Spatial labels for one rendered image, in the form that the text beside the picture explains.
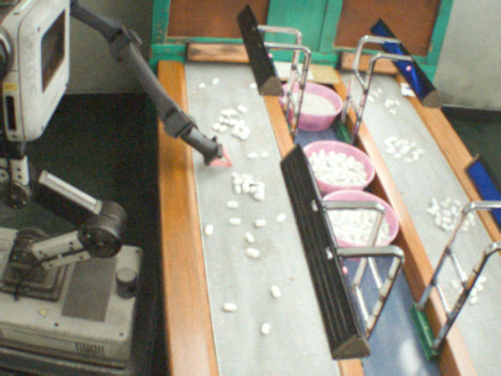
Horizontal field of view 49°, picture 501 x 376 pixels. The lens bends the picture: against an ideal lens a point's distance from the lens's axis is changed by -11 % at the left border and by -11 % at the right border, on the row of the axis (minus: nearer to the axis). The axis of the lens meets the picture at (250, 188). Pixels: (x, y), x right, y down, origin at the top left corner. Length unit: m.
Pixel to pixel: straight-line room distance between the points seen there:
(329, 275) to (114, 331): 0.84
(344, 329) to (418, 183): 1.14
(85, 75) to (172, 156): 1.72
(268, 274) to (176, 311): 0.31
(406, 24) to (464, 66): 1.45
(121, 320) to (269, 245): 0.52
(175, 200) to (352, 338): 0.91
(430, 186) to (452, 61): 2.01
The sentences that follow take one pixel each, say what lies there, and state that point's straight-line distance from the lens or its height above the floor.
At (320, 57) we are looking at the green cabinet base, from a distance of 2.75.
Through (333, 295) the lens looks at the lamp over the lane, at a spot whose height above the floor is 1.09.
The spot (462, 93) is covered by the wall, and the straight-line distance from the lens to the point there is 4.31.
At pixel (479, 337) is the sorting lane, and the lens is 1.76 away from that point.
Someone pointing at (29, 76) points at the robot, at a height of 1.32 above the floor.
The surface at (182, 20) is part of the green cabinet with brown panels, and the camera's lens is 2.59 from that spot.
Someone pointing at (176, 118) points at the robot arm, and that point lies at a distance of 1.91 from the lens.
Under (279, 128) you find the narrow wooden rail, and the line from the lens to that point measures 2.25.
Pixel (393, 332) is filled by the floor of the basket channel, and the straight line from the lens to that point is 1.75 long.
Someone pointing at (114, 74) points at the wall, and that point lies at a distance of 3.66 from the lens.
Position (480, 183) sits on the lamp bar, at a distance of 1.72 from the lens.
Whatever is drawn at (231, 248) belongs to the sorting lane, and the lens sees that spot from 1.77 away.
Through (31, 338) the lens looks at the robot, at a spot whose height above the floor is 0.40.
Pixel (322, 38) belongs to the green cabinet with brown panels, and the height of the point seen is 0.91.
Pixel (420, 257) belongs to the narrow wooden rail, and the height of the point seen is 0.76.
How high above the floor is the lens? 1.96
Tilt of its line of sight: 38 degrees down
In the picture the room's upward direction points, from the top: 9 degrees clockwise
